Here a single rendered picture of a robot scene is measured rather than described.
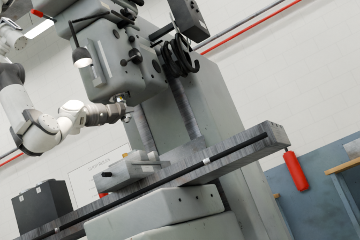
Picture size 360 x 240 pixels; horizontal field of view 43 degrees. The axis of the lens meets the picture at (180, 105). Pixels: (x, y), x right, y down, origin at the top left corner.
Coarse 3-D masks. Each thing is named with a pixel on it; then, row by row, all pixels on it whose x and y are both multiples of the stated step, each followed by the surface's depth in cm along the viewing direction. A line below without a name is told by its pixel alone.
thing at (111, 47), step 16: (80, 32) 191; (96, 32) 187; (112, 32) 189; (96, 48) 186; (112, 48) 184; (128, 48) 195; (112, 64) 182; (128, 64) 188; (112, 80) 181; (128, 80) 182; (96, 96) 184; (128, 96) 194
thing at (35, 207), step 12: (48, 180) 201; (60, 180) 204; (24, 192) 201; (36, 192) 198; (48, 192) 195; (60, 192) 200; (12, 204) 202; (24, 204) 200; (36, 204) 197; (48, 204) 195; (60, 204) 197; (24, 216) 199; (36, 216) 196; (48, 216) 194; (60, 216) 193; (24, 228) 198
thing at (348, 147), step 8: (352, 144) 492; (352, 152) 492; (352, 160) 462; (336, 168) 468; (344, 168) 477; (336, 184) 468; (344, 184) 526; (344, 200) 463; (352, 200) 520; (280, 208) 553; (352, 216) 458; (288, 224) 548
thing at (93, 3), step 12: (84, 0) 188; (96, 0) 186; (108, 0) 195; (72, 12) 190; (84, 12) 187; (96, 12) 186; (60, 24) 192; (72, 24) 189; (84, 24) 190; (60, 36) 193
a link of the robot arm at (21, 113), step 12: (0, 96) 150; (12, 96) 148; (24, 96) 150; (12, 108) 146; (24, 108) 145; (12, 120) 144; (24, 120) 143; (36, 120) 143; (48, 120) 145; (12, 132) 145; (24, 132) 148; (48, 132) 143
